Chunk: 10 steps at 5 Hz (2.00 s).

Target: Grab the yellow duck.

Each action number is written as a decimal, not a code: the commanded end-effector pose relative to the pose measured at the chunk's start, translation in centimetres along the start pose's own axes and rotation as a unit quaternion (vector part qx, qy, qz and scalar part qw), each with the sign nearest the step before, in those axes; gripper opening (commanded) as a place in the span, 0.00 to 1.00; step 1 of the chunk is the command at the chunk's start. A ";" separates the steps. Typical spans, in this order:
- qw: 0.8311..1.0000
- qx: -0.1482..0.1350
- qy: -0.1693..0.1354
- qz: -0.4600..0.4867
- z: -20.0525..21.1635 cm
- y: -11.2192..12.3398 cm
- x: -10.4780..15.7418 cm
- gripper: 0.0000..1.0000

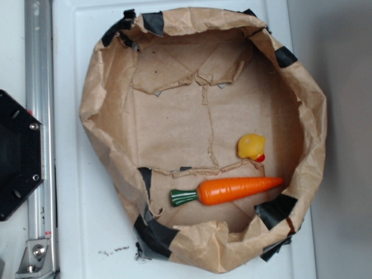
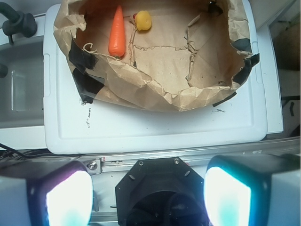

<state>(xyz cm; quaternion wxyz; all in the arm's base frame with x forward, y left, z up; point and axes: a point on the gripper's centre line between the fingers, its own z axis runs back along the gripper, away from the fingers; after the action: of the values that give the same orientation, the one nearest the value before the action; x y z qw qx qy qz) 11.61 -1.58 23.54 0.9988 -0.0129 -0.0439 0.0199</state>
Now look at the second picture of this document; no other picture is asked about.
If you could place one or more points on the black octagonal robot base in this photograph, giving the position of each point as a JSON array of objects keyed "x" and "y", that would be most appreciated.
[{"x": 161, "y": 192}]

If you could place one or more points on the black clamp knob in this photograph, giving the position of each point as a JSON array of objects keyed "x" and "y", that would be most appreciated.
[{"x": 17, "y": 22}]

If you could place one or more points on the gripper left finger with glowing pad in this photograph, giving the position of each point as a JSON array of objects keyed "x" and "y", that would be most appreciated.
[{"x": 45, "y": 193}]

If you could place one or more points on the yellow rubber duck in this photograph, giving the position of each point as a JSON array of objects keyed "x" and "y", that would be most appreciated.
[{"x": 142, "y": 20}]

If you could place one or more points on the clear plastic container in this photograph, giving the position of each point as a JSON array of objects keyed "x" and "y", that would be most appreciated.
[{"x": 22, "y": 87}]

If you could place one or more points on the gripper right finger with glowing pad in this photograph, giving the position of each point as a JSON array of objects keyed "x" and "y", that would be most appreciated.
[{"x": 253, "y": 190}]

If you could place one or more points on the brown paper bag tray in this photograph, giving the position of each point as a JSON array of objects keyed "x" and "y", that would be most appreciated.
[{"x": 196, "y": 53}]

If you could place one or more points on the silver corner bracket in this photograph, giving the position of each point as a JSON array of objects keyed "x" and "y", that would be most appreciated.
[{"x": 93, "y": 166}]

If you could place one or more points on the orange plastic carrot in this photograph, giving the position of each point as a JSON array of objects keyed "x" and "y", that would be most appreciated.
[{"x": 117, "y": 39}]

